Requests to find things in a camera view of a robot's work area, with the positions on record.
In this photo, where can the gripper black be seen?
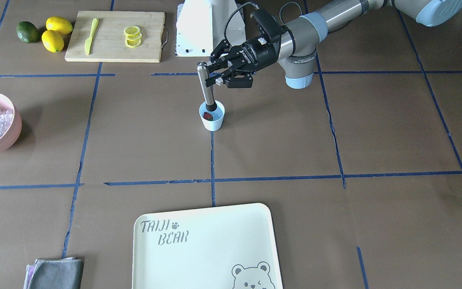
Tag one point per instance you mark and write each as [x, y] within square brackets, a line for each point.
[262, 54]

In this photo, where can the steel muddler black tip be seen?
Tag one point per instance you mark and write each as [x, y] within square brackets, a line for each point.
[203, 75]

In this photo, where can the red strawberry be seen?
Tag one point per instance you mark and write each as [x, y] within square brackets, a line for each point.
[207, 116]

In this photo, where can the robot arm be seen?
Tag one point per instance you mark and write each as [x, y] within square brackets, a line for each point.
[293, 44]

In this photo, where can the light blue plastic cup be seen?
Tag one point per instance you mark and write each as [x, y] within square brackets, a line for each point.
[217, 115]

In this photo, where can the lemon slices stack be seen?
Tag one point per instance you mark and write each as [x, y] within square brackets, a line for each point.
[133, 36]

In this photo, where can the wooden cutting board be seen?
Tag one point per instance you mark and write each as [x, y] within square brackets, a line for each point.
[109, 41]

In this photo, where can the yellow plastic knife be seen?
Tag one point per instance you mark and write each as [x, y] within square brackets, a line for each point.
[89, 39]

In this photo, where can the yellow lemon lower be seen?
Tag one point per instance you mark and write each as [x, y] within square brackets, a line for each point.
[53, 41]

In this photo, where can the yellow lemon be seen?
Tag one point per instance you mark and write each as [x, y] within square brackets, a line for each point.
[53, 41]
[62, 25]

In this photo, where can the yellow lemon upper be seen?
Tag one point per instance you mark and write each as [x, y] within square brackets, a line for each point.
[62, 25]

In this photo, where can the cream bear tray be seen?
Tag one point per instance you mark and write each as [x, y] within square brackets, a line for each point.
[225, 247]

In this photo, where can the green avocado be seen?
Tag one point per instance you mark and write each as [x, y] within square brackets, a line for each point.
[27, 32]

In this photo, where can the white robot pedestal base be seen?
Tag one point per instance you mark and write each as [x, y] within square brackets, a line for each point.
[201, 24]

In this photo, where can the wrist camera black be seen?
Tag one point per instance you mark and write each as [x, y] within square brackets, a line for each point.
[268, 27]

